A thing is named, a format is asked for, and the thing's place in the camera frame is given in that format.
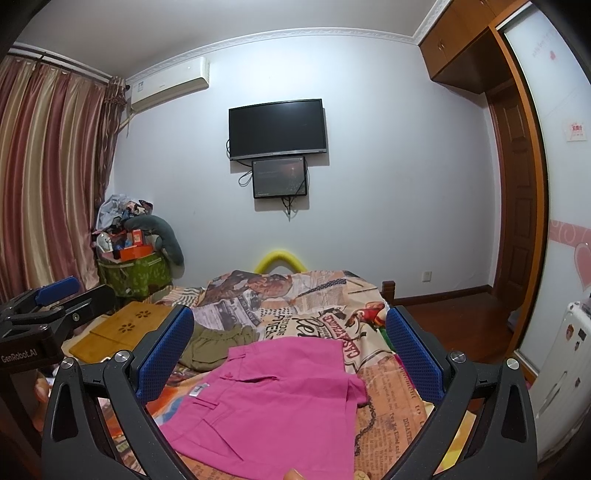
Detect pink pants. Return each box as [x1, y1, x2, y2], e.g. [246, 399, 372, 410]
[161, 337, 368, 479]

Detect bamboo lap desk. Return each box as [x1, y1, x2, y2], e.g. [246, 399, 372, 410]
[62, 302, 172, 364]

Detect green patterned storage box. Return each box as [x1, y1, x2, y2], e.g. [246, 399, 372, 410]
[97, 252, 172, 299]

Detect orange box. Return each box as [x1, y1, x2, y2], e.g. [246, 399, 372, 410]
[113, 244, 154, 262]

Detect grey plush toy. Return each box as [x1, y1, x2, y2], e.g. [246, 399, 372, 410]
[122, 214, 184, 267]

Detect olive green folded pants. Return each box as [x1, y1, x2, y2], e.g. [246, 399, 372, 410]
[179, 324, 259, 372]

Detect striped red gold curtain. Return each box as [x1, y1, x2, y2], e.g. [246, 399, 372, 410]
[1, 55, 126, 300]

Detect brown wooden door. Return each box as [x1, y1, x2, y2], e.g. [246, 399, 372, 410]
[488, 84, 536, 308]

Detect newspaper print blanket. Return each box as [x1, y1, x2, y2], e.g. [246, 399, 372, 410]
[68, 269, 477, 480]

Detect yellow foam arch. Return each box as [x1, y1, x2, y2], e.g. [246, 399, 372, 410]
[254, 249, 307, 274]

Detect white air conditioner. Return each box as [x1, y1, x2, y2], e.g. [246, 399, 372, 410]
[130, 57, 209, 112]

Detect wooden wardrobe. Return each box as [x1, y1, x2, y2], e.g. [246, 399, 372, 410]
[420, 1, 526, 94]

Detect small black wall monitor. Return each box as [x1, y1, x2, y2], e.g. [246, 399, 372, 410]
[252, 156, 308, 199]

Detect black wall television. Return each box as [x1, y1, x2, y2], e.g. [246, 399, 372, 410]
[228, 99, 328, 161]

